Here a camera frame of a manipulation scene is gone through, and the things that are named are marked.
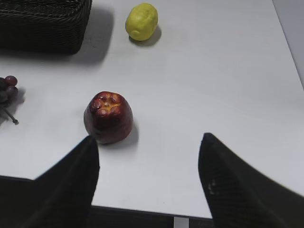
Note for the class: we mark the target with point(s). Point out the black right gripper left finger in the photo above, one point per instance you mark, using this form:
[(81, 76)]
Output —
[(62, 196)]

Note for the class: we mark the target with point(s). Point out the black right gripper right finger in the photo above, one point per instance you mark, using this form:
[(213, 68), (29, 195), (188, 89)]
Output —
[(239, 196)]

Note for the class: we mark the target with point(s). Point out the purple grape bunch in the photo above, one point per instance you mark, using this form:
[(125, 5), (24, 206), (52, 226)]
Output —
[(8, 94)]

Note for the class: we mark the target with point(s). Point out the black woven wicker basket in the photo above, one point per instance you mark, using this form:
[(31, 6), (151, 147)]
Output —
[(47, 26)]

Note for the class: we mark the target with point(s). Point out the dark red apple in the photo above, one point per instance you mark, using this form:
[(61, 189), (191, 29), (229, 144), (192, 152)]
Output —
[(108, 118)]

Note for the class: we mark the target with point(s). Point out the yellow lemon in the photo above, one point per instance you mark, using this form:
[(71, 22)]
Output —
[(141, 22)]

